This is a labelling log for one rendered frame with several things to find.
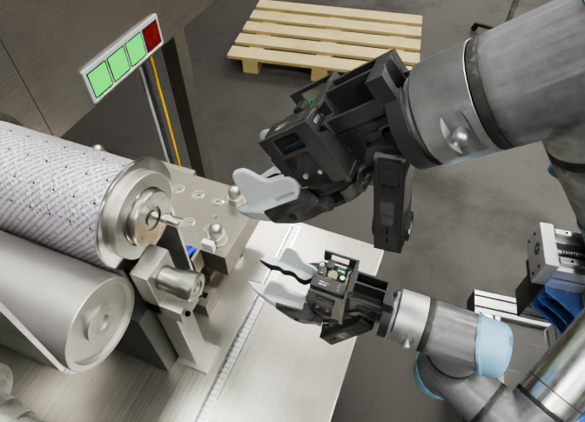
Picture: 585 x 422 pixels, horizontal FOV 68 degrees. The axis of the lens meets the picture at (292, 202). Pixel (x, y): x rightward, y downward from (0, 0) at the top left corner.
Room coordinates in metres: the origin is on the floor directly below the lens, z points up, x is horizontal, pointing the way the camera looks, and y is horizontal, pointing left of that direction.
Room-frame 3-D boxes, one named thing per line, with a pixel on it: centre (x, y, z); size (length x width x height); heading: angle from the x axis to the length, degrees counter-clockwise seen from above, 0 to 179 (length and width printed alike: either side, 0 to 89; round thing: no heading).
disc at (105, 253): (0.35, 0.20, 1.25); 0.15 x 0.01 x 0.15; 158
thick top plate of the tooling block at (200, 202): (0.57, 0.28, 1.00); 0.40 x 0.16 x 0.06; 68
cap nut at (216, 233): (0.47, 0.14, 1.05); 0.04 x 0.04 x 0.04
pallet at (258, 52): (2.91, -0.27, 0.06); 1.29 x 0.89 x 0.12; 75
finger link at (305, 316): (0.30, -0.02, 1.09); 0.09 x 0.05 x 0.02; 77
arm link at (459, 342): (0.24, -0.23, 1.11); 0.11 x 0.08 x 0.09; 68
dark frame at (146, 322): (0.37, 0.36, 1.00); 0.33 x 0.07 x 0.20; 68
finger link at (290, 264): (0.37, 0.00, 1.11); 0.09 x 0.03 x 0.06; 59
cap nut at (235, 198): (0.56, 0.11, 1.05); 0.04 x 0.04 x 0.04
